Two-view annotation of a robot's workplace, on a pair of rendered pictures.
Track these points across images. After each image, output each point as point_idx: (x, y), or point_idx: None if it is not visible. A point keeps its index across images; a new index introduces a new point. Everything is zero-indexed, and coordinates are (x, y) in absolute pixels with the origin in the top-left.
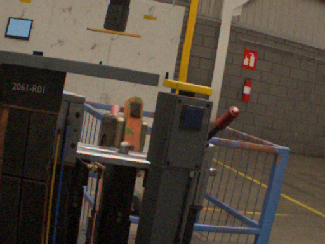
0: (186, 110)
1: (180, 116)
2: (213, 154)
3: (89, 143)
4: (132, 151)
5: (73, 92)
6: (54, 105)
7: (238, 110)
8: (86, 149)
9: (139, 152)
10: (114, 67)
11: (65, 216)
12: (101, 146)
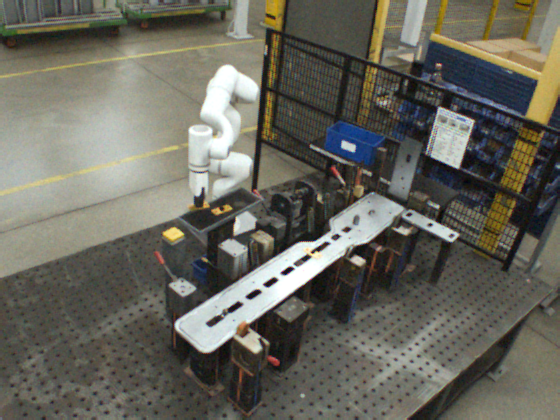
0: None
1: None
2: (168, 288)
3: (248, 317)
4: (228, 328)
5: (228, 250)
6: None
7: (154, 252)
8: (236, 299)
9: (225, 332)
10: (204, 229)
11: (218, 286)
12: (242, 320)
